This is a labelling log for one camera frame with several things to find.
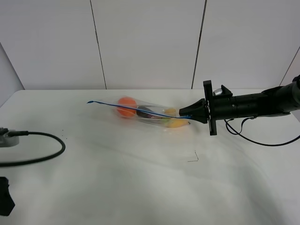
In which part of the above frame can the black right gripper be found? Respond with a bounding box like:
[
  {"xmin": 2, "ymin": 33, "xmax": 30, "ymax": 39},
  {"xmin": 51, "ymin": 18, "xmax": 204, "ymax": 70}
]
[{"xmin": 179, "ymin": 80, "xmax": 233, "ymax": 136}]

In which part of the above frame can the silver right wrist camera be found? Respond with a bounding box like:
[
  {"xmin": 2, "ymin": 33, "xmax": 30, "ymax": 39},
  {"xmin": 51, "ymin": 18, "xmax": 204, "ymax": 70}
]
[{"xmin": 213, "ymin": 85, "xmax": 233, "ymax": 97}]

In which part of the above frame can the yellow toy pear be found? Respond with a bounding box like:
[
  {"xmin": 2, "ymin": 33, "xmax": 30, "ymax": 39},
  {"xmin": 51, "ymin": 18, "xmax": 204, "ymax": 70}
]
[{"xmin": 164, "ymin": 108, "xmax": 190, "ymax": 128}]

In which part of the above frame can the black left camera cable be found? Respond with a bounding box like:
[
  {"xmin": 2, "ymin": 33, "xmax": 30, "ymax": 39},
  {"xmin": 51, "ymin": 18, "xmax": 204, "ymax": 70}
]
[{"xmin": 0, "ymin": 130, "xmax": 66, "ymax": 167}]

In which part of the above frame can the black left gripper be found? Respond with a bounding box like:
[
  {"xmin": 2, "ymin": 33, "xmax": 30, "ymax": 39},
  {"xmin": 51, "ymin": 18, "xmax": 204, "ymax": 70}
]
[{"xmin": 0, "ymin": 177, "xmax": 15, "ymax": 209}]

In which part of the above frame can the orange toy fruit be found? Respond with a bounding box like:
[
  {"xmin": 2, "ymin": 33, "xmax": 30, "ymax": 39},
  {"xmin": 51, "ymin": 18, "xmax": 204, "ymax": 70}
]
[{"xmin": 117, "ymin": 97, "xmax": 137, "ymax": 118}]

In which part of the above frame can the clear blue-zipper file bag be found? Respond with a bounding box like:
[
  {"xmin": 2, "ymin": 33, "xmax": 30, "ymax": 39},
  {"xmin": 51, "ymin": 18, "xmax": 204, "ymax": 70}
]
[{"xmin": 86, "ymin": 96, "xmax": 192, "ymax": 131}]

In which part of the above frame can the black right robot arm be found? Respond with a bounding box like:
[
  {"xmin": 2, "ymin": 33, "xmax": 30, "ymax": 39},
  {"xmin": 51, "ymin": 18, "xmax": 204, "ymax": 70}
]
[{"xmin": 179, "ymin": 76, "xmax": 300, "ymax": 135}]

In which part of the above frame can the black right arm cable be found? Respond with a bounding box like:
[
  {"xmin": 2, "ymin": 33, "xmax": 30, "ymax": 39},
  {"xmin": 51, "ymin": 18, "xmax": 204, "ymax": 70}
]
[{"xmin": 225, "ymin": 116, "xmax": 300, "ymax": 146}]

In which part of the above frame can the purple toy eggplant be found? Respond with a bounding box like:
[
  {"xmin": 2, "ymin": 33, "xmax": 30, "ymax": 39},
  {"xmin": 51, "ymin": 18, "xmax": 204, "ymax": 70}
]
[{"xmin": 136, "ymin": 106, "xmax": 168, "ymax": 120}]

